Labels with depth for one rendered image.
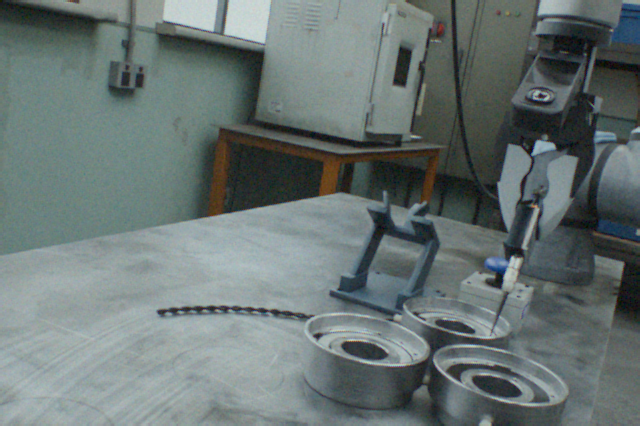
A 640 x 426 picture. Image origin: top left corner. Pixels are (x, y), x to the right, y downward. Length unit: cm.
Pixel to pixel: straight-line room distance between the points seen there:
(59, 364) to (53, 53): 183
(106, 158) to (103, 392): 207
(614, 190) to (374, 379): 61
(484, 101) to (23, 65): 299
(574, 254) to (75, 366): 78
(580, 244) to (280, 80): 212
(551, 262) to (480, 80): 343
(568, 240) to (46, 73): 172
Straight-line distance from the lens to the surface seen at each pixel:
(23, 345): 58
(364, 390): 52
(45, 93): 231
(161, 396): 51
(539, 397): 56
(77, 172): 246
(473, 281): 78
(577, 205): 107
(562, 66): 67
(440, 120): 450
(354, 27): 288
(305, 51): 297
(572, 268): 108
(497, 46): 444
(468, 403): 51
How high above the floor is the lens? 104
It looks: 11 degrees down
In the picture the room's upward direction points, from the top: 10 degrees clockwise
